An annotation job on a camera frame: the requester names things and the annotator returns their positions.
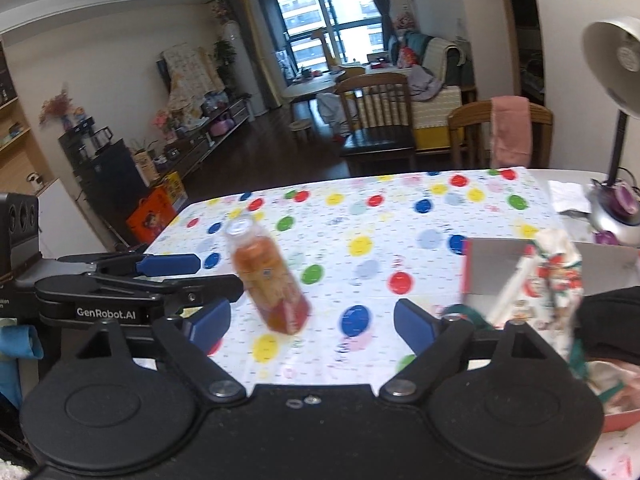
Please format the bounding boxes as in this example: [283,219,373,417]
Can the grey cloth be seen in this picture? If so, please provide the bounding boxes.
[406,64,447,104]

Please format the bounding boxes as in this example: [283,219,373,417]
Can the purple object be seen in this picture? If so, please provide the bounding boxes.
[592,180,640,247]

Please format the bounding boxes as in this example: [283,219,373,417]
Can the white paper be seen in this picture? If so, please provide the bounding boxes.
[547,179,594,217]

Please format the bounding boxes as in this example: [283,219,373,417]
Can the white cabinet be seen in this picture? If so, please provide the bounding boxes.
[37,179,110,262]

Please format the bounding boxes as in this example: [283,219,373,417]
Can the red and white box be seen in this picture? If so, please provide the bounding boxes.
[460,237,640,434]

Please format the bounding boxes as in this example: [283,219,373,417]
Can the yellow box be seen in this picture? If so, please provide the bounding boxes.
[159,171,189,207]

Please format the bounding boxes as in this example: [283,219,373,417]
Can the round cream table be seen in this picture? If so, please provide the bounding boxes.
[281,66,367,107]

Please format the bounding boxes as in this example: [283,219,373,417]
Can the blue cloth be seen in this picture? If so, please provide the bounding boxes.
[0,326,45,408]

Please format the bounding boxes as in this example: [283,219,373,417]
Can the black cabinet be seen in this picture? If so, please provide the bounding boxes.
[57,124,147,242]

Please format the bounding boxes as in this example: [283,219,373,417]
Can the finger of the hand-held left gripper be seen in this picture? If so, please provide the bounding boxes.
[35,274,245,307]
[56,253,202,277]

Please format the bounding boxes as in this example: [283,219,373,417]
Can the potted plant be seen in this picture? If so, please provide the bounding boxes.
[213,39,238,92]

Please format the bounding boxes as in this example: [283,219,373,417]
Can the polka dot tablecloth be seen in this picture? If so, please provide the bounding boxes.
[142,167,640,480]

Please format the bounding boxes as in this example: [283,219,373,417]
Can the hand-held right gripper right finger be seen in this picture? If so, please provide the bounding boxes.
[378,298,559,402]

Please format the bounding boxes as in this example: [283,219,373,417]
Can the floral draped cloth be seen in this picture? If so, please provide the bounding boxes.
[162,43,226,121]

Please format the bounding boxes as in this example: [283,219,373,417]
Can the orange gift bag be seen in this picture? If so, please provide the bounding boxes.
[125,186,179,244]

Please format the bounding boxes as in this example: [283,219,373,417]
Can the white standing air conditioner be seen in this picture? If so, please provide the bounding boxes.
[221,19,252,107]

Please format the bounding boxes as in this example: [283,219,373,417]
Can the low tv cabinet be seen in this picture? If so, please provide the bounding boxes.
[162,97,252,181]

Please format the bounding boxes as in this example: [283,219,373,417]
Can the sofa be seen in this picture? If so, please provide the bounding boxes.
[387,31,478,152]

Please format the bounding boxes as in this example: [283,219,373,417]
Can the grey desk lamp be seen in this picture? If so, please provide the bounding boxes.
[581,16,640,247]

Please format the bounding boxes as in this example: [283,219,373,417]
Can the small wooden stool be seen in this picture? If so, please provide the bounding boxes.
[289,118,314,147]

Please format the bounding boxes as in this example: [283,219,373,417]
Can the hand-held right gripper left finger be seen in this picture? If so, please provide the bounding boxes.
[69,297,247,404]

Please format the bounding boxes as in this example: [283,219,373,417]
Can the wooden wall shelf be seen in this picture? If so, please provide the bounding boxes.
[0,42,52,202]

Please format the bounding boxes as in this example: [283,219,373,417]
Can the pink flowers in vase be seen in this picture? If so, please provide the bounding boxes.
[39,89,74,131]

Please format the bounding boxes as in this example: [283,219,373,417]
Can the orange juice bottle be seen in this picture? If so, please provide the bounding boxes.
[225,212,312,335]

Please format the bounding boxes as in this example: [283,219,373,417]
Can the wooden chair dark seat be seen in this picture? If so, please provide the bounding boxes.
[333,72,418,177]

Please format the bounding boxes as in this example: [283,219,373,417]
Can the pink towel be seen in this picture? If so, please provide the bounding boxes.
[489,95,533,169]

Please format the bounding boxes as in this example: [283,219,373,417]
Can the large window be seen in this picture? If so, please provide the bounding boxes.
[257,0,386,76]

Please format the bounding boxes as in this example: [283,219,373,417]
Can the brown paper bag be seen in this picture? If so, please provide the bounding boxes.
[130,149,162,187]

